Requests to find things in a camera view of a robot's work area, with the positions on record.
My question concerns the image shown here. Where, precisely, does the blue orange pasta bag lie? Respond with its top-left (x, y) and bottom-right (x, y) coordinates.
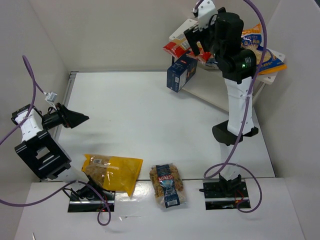
top-left (241, 23), bottom-right (287, 75)

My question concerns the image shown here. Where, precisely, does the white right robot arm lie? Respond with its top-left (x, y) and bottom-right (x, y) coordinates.
top-left (184, 7), bottom-right (259, 197)

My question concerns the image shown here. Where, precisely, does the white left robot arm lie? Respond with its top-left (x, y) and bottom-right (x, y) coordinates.
top-left (11, 103), bottom-right (90, 180)

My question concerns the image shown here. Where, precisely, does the white two-tier shelf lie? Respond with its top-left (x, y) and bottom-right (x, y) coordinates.
top-left (168, 18), bottom-right (286, 113)

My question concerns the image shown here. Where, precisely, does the dark blue pasta box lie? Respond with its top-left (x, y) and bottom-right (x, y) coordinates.
top-left (166, 56), bottom-right (198, 93)

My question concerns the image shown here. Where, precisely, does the yellow pasta bag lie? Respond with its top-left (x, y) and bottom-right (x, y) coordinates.
top-left (81, 153), bottom-right (143, 197)

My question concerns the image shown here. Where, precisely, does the clear fusilli pasta bag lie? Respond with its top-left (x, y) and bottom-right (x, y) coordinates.
top-left (149, 163), bottom-right (187, 209)

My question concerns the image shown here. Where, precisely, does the red spaghetti pack middle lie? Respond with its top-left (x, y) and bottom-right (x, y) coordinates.
top-left (186, 41), bottom-right (214, 64)

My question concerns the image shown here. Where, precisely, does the red spaghetti pack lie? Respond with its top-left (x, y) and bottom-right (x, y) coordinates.
top-left (186, 41), bottom-right (214, 64)
top-left (163, 33), bottom-right (191, 59)

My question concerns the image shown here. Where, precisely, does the dark blue spaghetti pack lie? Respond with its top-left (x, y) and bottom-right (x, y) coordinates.
top-left (205, 56), bottom-right (218, 69)

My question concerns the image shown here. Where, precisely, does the red spaghetti pack left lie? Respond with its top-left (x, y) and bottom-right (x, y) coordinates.
top-left (163, 33), bottom-right (191, 59)

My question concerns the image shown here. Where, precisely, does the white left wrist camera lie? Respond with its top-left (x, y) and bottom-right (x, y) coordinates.
top-left (45, 91), bottom-right (58, 103)

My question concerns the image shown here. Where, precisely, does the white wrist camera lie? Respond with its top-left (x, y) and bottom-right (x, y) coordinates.
top-left (45, 91), bottom-right (58, 103)
top-left (192, 0), bottom-right (218, 32)

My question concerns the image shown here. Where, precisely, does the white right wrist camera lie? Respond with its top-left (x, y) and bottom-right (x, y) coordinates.
top-left (192, 0), bottom-right (218, 32)

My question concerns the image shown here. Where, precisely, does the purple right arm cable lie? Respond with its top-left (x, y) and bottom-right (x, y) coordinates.
top-left (203, 0), bottom-right (268, 213)

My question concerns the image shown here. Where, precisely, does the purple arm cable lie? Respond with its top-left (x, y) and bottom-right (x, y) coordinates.
top-left (0, 55), bottom-right (113, 226)
top-left (203, 0), bottom-right (268, 213)

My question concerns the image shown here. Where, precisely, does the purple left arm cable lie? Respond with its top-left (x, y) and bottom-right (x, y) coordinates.
top-left (0, 55), bottom-right (113, 226)

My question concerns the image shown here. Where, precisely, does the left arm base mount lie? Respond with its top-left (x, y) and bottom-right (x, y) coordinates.
top-left (62, 186), bottom-right (116, 213)

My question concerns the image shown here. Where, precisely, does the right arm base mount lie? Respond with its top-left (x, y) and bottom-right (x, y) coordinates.
top-left (199, 180), bottom-right (251, 210)

